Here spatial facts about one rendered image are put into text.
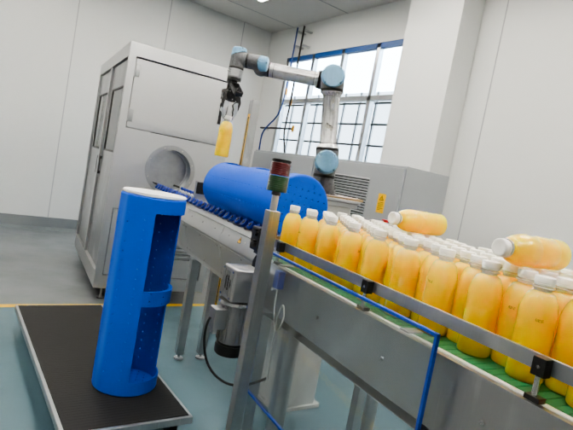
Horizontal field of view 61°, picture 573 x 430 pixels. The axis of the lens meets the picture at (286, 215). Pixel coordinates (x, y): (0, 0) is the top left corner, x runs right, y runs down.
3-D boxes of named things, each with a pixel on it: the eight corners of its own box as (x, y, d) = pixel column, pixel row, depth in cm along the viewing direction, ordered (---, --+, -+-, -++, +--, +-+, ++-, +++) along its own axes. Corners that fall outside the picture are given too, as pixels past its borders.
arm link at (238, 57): (247, 47, 242) (231, 43, 243) (243, 69, 243) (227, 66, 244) (250, 51, 250) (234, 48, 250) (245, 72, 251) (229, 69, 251)
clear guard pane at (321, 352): (245, 386, 172) (269, 252, 169) (390, 553, 104) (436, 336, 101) (244, 386, 172) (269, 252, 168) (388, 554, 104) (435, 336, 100)
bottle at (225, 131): (220, 156, 254) (227, 119, 252) (230, 158, 250) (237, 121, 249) (211, 154, 248) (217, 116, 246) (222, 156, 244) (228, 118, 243)
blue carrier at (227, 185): (240, 216, 290) (253, 170, 290) (318, 246, 214) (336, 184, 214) (196, 204, 276) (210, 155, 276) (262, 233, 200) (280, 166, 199)
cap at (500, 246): (509, 258, 102) (504, 258, 101) (494, 253, 106) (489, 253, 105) (514, 241, 102) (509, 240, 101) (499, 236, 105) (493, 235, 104)
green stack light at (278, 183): (280, 191, 155) (283, 176, 154) (290, 194, 149) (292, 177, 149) (263, 188, 151) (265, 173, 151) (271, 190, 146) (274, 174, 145)
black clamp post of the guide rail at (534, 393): (529, 396, 88) (540, 353, 87) (545, 404, 85) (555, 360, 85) (522, 397, 87) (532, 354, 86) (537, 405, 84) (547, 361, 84)
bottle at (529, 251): (568, 274, 110) (513, 269, 101) (539, 265, 116) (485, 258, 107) (576, 244, 109) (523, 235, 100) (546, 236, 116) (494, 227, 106)
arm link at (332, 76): (337, 175, 255) (345, 69, 250) (338, 175, 240) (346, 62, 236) (314, 173, 256) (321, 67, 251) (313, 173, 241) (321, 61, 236)
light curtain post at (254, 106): (217, 331, 360) (257, 101, 347) (219, 334, 354) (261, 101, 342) (209, 331, 357) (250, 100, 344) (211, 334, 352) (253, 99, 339)
